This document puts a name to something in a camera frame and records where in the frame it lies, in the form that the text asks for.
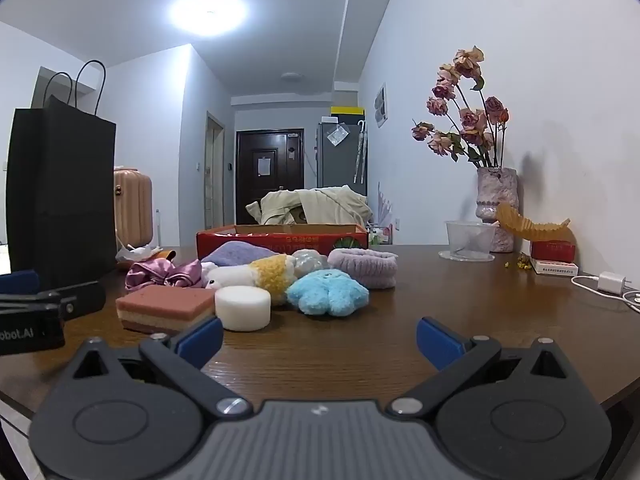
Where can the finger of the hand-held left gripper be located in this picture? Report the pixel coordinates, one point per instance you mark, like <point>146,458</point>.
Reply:
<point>17,281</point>
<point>82,300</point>

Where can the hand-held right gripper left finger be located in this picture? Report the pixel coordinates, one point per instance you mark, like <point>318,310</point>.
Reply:
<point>205,338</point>

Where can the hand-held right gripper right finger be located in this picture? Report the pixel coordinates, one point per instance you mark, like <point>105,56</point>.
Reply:
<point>434,340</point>

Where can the white round sponge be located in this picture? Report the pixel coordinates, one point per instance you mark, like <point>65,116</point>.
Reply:
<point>242,307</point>

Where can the layered pink sponge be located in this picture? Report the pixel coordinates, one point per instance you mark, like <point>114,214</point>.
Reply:
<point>160,305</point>

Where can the pink satin scrunchie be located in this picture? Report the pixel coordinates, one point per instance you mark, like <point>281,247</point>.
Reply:
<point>160,275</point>

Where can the purple towel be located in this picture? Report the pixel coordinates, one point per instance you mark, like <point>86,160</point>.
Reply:
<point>235,255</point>

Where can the yellow white plush toy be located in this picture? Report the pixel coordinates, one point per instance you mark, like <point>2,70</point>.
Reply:
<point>272,277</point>

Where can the red cardboard box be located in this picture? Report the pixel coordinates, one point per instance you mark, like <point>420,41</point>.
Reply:
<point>280,241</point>

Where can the blue plush octopus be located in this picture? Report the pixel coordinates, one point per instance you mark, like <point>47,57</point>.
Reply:
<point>320,292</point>

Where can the white crumpled plastic bag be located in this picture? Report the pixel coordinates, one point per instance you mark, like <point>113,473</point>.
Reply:
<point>137,254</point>

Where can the black paper bag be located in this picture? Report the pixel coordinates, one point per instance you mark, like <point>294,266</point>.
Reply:
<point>60,190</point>

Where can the purple fluffy headband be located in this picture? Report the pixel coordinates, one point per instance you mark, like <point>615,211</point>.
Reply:
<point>360,270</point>

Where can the clear plastic container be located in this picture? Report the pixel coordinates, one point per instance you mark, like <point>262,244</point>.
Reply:
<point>467,242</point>

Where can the white mop stick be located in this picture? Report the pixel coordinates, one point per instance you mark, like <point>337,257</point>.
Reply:
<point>157,227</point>

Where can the pink suitcase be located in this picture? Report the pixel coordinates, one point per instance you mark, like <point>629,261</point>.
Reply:
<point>132,205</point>

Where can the green white bottle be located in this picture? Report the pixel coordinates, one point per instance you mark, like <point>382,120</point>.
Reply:
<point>378,236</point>

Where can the yellow dried flower bits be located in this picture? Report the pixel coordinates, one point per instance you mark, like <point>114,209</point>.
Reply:
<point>522,261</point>

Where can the white mesh bath pouf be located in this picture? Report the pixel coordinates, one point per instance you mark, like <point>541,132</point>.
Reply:
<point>307,261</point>

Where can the small red box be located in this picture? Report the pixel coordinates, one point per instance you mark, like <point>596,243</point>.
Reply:
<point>552,251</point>

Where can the brown cardboard box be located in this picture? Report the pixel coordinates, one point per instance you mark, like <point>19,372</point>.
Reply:
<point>300,215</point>

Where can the pink textured vase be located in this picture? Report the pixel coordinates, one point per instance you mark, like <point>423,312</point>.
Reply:
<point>497,195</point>

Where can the beige coat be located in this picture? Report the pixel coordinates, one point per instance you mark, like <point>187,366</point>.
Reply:
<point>330,207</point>

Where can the light wooden side door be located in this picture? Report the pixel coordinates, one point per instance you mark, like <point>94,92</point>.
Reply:
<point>214,170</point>

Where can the white paper notice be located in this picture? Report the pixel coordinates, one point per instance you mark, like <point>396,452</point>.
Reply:
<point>264,166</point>

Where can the white charger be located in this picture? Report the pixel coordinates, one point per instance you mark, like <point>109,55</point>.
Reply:
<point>611,282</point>

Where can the dark brown entrance door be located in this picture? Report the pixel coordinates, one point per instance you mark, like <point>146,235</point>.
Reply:
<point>270,160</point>

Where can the grey refrigerator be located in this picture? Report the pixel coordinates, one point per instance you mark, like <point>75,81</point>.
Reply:
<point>340,165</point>

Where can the white folded umbrella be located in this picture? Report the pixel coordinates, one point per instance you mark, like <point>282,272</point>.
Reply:
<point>360,152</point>

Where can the dried pink roses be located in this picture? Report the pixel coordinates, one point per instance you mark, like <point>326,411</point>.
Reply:
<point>470,120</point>

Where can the plastic bag on refrigerator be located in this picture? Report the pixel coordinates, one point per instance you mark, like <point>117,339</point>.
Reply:
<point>337,135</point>

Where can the yellow black box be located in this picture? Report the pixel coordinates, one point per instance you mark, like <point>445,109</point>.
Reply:
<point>347,114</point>

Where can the small ceiling lamp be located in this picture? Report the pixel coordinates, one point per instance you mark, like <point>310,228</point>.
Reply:
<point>291,77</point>

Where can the round ceiling light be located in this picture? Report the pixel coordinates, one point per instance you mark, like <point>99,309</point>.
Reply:
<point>207,11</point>

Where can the white paper wall decoration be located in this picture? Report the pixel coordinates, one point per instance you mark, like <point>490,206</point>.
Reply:
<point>386,205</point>

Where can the wall picture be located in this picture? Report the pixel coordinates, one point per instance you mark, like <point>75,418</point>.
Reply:
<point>381,105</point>

